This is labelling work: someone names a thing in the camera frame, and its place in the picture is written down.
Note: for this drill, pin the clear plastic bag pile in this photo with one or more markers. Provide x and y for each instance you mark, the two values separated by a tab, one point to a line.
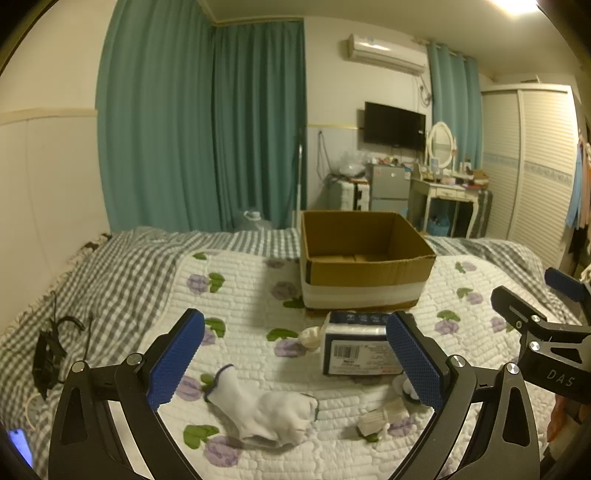
348	164

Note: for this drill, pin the white dressing table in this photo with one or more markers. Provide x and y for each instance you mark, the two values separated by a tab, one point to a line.
438	191

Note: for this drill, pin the cosmetics clutter on dressing table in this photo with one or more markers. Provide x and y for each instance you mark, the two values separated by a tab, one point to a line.
461	177

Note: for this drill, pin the narrow teal curtain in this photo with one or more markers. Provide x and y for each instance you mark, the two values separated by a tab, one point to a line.
455	106

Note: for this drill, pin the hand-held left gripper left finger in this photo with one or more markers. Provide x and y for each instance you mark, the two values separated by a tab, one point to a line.
178	360

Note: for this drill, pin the dark suitcase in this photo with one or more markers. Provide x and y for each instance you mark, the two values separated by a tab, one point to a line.
485	212

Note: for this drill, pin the white air conditioner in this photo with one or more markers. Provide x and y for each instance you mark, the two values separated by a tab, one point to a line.
385	53

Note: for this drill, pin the blue white tissue pack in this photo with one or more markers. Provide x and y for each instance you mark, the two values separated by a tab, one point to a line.
355	350

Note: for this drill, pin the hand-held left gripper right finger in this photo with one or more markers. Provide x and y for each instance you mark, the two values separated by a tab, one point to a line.
415	364

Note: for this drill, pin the white slatted wardrobe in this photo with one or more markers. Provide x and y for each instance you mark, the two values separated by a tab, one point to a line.
531	166

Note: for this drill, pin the blue plastic basket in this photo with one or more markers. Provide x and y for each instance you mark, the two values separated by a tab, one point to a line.
438	226

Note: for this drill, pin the white suitcase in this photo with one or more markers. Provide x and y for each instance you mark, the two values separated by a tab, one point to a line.
353	196

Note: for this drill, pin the grey small fridge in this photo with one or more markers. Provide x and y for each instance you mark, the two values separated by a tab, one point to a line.
388	187

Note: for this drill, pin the grey checked bedsheet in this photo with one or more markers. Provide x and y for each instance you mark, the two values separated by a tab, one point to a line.
115	286

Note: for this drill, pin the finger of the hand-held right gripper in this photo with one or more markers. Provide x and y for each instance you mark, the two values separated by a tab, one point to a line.
512	304
564	284

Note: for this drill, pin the brown patterned pillow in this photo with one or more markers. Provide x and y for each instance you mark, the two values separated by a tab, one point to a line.
92	242

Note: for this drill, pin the cream ribbed sock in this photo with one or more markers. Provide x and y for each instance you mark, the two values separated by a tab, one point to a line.
383	415

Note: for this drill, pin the wide teal curtain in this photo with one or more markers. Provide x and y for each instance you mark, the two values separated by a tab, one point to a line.
152	120

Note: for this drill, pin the white mop pole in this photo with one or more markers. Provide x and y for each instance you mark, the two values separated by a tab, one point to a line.
300	180

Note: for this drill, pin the white oval mirror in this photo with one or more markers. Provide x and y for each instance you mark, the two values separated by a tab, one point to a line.
441	143

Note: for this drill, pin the white sock with dark trim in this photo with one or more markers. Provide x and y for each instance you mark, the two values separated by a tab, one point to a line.
265	410

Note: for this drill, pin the small white sock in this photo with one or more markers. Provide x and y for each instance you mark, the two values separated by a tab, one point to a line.
400	385

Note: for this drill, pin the smartphone with lit screen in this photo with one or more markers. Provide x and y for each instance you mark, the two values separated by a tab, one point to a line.
21	447

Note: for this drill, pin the brown cardboard box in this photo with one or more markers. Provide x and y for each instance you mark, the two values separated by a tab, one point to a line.
369	286

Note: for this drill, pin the black wall television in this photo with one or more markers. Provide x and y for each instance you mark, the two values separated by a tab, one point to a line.
393	124

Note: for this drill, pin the hanging clothes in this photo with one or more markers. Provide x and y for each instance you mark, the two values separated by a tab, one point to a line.
579	184

